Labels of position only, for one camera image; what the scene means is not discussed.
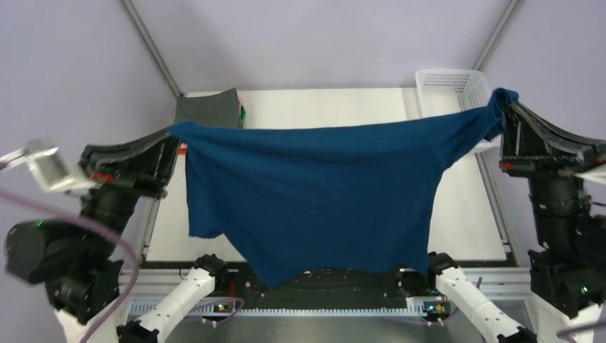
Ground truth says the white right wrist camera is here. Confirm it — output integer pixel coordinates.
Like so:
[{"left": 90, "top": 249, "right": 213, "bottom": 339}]
[{"left": 575, "top": 164, "right": 606, "bottom": 185}]

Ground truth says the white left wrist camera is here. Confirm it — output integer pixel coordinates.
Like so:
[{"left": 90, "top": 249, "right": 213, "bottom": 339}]
[{"left": 1, "top": 138, "right": 98, "bottom": 193}]

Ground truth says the white slotted cable duct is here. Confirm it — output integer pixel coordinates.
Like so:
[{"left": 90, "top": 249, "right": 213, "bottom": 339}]
[{"left": 129, "top": 300, "right": 450, "bottom": 317}]

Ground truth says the right aluminium frame post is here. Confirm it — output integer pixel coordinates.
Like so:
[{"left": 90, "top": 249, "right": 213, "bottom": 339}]
[{"left": 472, "top": 0, "right": 525, "bottom": 71}]

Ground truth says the white perforated plastic basket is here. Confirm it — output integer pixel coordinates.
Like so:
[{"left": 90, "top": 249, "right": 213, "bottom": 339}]
[{"left": 415, "top": 69, "right": 493, "bottom": 151}]

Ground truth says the aluminium frame post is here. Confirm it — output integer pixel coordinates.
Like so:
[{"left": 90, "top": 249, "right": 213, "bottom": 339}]
[
  {"left": 119, "top": 0, "right": 183, "bottom": 99},
  {"left": 472, "top": 0, "right": 525, "bottom": 71}
]

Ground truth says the dark blue t shirt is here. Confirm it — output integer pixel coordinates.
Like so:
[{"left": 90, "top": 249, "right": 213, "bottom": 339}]
[{"left": 170, "top": 89, "right": 519, "bottom": 288}]

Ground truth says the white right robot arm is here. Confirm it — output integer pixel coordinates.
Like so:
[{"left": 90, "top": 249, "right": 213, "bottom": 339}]
[{"left": 419, "top": 102, "right": 605, "bottom": 342}]

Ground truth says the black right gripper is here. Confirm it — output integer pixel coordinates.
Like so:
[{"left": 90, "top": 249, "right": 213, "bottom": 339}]
[{"left": 494, "top": 96, "right": 606, "bottom": 249}]

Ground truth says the folded green t shirt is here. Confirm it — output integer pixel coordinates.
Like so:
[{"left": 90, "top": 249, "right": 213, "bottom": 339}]
[{"left": 239, "top": 106, "right": 247, "bottom": 129}]

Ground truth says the folded grey t shirt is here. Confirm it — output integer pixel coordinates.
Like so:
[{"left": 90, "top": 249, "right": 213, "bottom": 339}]
[{"left": 174, "top": 88, "right": 244, "bottom": 129}]

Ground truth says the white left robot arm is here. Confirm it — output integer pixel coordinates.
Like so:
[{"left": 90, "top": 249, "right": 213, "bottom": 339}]
[{"left": 1, "top": 129, "right": 229, "bottom": 342}]

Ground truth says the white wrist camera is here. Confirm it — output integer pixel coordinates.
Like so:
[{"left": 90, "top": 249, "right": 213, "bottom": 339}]
[
  {"left": 1, "top": 138, "right": 98, "bottom": 193},
  {"left": 575, "top": 164, "right": 606, "bottom": 185}
]

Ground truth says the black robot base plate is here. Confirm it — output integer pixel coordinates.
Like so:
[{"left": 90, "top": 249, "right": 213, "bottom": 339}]
[{"left": 141, "top": 259, "right": 517, "bottom": 311}]

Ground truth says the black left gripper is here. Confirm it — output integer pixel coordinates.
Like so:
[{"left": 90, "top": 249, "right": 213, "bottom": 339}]
[{"left": 84, "top": 119, "right": 190, "bottom": 252}]

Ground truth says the left aluminium frame post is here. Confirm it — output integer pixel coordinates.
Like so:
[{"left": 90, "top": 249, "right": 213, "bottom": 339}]
[{"left": 119, "top": 0, "right": 183, "bottom": 99}]

